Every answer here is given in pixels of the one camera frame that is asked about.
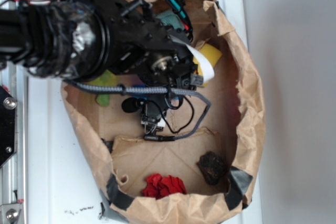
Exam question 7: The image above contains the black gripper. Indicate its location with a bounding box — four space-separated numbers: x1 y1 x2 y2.
56 0 205 91

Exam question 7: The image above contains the blue rectangular block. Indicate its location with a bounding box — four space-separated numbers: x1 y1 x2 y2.
127 85 181 102

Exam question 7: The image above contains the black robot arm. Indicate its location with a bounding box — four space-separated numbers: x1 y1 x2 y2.
1 0 203 89

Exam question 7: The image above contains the light blue cloth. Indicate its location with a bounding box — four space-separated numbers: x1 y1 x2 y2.
155 9 184 30

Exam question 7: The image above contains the green plush toy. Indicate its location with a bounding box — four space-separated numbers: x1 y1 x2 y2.
90 70 119 107

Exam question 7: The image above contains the black foam microphone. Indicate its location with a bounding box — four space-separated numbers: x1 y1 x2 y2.
121 97 139 113

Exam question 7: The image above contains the yellow sponge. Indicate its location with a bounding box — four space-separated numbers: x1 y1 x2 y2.
193 43 222 87

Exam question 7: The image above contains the brown paper bag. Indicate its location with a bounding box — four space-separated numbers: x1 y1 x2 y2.
61 0 265 223

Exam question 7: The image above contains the dark brown rock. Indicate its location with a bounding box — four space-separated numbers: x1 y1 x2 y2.
197 151 227 185

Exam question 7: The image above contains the red crumpled cloth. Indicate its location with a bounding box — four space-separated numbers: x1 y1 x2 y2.
142 174 187 199

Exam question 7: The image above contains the grey braided cable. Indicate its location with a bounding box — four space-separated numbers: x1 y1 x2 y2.
62 78 212 142

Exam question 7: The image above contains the small camera module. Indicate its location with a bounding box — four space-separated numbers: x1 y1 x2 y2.
140 94 167 135

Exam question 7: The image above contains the white ribbon cable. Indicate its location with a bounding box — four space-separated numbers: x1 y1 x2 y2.
169 34 215 82

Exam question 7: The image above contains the black metal bracket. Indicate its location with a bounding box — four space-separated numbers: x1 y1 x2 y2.
0 86 17 168

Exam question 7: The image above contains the aluminium frame rail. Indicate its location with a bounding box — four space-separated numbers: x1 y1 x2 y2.
0 0 29 224

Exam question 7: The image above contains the silver corner bracket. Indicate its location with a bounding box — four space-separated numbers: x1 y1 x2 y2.
1 203 22 224

